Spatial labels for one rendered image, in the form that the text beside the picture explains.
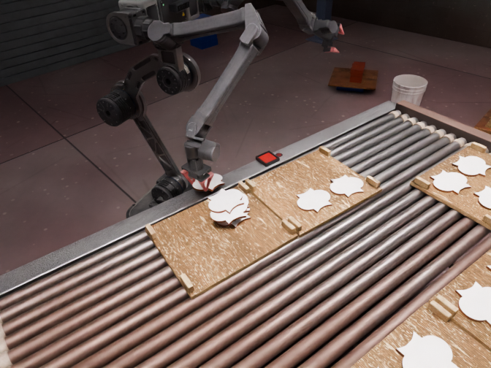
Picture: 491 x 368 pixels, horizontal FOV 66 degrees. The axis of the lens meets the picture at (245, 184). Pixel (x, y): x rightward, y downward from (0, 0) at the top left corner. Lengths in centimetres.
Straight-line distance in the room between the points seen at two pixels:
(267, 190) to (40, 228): 202
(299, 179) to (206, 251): 50
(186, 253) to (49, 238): 183
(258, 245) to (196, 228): 23
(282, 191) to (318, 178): 17
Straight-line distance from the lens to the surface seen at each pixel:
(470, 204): 158
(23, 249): 300
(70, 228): 299
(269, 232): 130
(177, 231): 134
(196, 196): 150
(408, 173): 167
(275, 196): 144
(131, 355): 112
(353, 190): 148
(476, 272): 134
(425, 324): 117
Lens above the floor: 187
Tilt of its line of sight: 39 degrees down
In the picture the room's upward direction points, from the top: 3 degrees counter-clockwise
